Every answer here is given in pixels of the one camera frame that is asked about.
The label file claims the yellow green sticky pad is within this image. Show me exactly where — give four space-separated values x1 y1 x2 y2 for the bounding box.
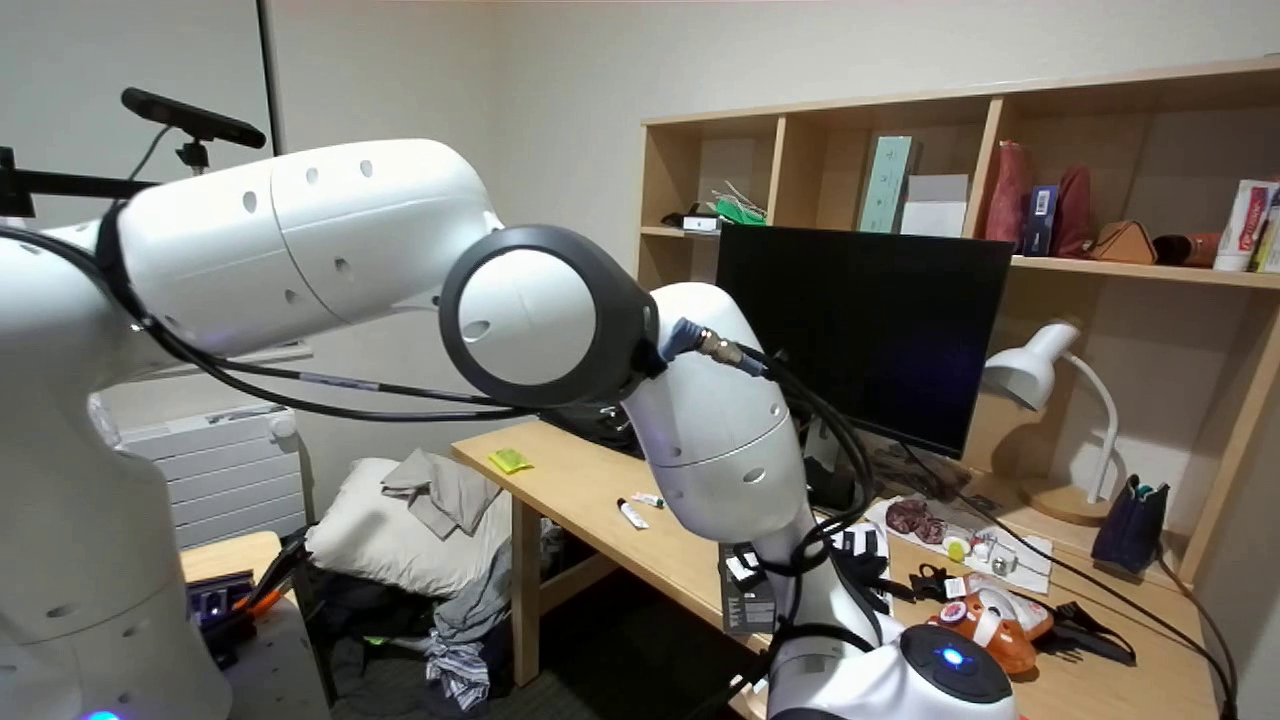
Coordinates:
488 447 532 475

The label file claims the dark blue pen holder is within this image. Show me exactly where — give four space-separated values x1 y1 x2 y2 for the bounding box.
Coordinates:
1091 475 1166 578

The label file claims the white box on shelf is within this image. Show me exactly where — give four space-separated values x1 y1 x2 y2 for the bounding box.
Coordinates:
898 172 968 235

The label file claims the white radiator heater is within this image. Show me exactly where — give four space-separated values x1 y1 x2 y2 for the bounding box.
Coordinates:
97 402 309 548

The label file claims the wooden wall shelf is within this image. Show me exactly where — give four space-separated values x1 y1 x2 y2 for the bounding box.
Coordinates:
636 63 1280 578

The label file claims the pile of clothes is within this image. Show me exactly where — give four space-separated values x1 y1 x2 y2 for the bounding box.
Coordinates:
305 452 513 711

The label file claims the orange white tape dispenser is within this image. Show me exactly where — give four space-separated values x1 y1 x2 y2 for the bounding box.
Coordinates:
932 593 1051 674

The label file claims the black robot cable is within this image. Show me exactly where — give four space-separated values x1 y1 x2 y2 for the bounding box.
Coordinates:
0 216 882 672

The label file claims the black computer monitor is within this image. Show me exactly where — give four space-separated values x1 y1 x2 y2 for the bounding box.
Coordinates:
715 224 1010 457

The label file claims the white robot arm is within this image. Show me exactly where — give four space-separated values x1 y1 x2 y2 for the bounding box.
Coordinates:
0 141 1017 720

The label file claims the black camera on stand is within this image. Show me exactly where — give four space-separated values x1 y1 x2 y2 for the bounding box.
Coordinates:
121 89 266 172

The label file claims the light wood desk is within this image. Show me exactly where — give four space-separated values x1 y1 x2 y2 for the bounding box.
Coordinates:
447 419 1235 720

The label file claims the teal book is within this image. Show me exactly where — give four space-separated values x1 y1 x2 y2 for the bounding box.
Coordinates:
859 134 917 233

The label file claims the white desk lamp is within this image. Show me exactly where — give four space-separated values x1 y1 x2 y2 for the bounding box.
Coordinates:
980 318 1132 528

